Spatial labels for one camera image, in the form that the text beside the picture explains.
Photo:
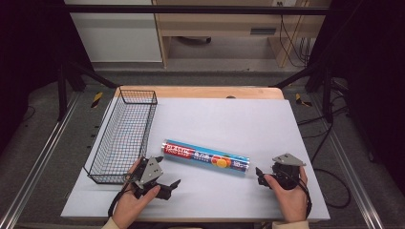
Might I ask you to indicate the wooden table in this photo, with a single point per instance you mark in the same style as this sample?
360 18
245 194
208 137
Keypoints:
197 92

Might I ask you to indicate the black metal crossbar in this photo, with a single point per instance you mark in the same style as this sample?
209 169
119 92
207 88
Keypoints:
191 9

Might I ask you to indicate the black metal frame stand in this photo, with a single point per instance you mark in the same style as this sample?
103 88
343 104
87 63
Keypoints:
62 92
326 92

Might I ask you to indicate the white cabinet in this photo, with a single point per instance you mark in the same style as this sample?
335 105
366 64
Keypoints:
117 35

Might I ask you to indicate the person's right hand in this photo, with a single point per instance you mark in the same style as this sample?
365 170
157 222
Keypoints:
293 203

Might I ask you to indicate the person's left hand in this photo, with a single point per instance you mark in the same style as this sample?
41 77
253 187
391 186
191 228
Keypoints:
130 206

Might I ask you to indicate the black curtain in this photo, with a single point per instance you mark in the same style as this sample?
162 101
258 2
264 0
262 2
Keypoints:
369 70
31 57

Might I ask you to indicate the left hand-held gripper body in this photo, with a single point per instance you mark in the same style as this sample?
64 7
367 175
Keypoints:
149 173

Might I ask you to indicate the white table mat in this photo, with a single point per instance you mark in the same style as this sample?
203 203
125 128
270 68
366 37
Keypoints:
229 120

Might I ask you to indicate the light wooden desk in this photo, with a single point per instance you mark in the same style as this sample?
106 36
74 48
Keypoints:
219 27

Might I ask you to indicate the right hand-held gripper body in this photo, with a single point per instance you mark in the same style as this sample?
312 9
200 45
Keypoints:
286 173

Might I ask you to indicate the blue plastic wrap box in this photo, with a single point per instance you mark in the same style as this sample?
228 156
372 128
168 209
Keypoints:
203 155

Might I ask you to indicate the aluminium floor rail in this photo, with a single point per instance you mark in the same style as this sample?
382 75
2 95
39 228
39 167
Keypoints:
350 165
41 156

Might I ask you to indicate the yellow black floor tape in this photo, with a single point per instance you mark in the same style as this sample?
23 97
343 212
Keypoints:
301 100
96 99

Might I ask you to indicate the grey desk label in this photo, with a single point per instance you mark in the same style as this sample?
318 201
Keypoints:
263 31

